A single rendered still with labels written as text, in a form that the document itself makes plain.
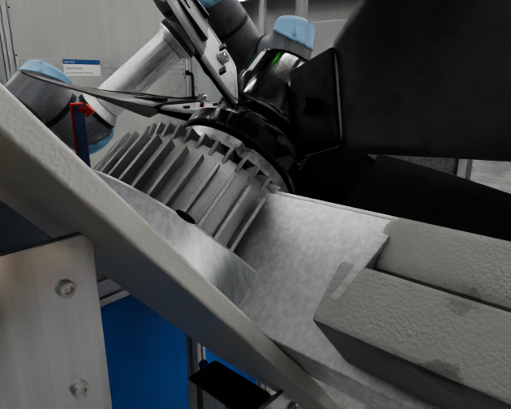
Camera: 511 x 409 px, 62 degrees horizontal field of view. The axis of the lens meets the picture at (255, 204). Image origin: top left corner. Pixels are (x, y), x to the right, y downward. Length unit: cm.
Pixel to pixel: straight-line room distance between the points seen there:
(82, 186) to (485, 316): 17
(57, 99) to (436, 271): 107
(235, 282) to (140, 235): 14
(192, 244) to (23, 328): 11
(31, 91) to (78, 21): 136
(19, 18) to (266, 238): 213
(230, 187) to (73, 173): 21
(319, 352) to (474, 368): 11
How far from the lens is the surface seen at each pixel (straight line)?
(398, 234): 23
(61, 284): 27
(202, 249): 30
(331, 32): 712
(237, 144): 41
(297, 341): 29
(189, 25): 40
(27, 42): 238
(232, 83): 46
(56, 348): 29
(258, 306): 31
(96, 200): 18
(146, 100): 56
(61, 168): 17
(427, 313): 21
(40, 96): 117
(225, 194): 35
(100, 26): 256
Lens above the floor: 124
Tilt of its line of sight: 17 degrees down
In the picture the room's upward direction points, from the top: straight up
